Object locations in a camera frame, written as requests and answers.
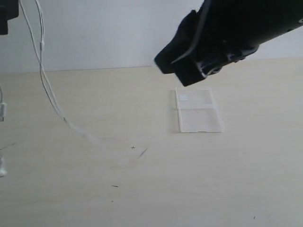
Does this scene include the white wired earphones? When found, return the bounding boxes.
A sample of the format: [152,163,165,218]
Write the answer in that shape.
[0,0,152,177]

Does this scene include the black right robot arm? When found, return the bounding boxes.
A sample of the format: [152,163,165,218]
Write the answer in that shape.
[154,0,303,87]

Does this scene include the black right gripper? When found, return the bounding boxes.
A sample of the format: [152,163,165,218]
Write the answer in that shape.
[154,10,258,87]

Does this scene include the clear plastic storage case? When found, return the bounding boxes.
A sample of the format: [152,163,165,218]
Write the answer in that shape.
[168,87,224,133]

